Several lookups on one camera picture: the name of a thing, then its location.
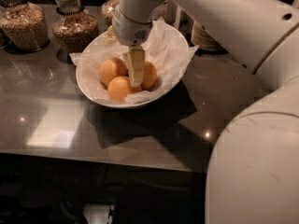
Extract white paper liner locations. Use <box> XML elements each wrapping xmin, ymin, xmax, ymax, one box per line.
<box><xmin>69</xmin><ymin>17</ymin><xmax>200</xmax><ymax>105</ymax></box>

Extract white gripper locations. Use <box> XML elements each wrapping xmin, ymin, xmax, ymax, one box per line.
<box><xmin>104</xmin><ymin>7</ymin><xmax>152</xmax><ymax>88</ymax></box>

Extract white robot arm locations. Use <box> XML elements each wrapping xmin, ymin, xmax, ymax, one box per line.
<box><xmin>117</xmin><ymin>0</ymin><xmax>299</xmax><ymax>224</ymax></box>

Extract white oval bowl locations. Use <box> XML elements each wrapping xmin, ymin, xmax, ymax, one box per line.
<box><xmin>75</xmin><ymin>23</ymin><xmax>190</xmax><ymax>109</ymax></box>

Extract tall stack paper bowls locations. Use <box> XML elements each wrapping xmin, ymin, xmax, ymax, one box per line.
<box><xmin>191</xmin><ymin>22</ymin><xmax>223</xmax><ymax>52</ymax></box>

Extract white object under table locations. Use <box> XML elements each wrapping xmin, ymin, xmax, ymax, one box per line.
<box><xmin>83</xmin><ymin>204</ymin><xmax>115</xmax><ymax>224</ymax></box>

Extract orange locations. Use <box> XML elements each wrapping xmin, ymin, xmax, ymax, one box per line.
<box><xmin>99</xmin><ymin>58</ymin><xmax>128</xmax><ymax>86</ymax></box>
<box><xmin>107</xmin><ymin>76</ymin><xmax>142</xmax><ymax>102</ymax></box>
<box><xmin>141</xmin><ymin>61</ymin><xmax>159</xmax><ymax>90</ymax></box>

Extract glass jar far left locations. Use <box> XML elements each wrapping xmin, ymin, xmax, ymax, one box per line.
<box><xmin>0</xmin><ymin>8</ymin><xmax>11</xmax><ymax>49</ymax></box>

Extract glass cereal jar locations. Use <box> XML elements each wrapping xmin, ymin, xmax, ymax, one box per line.
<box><xmin>51</xmin><ymin>0</ymin><xmax>99</xmax><ymax>53</ymax></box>
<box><xmin>0</xmin><ymin>0</ymin><xmax>50</xmax><ymax>51</ymax></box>
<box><xmin>101</xmin><ymin>0</ymin><xmax>120</xmax><ymax>28</ymax></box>

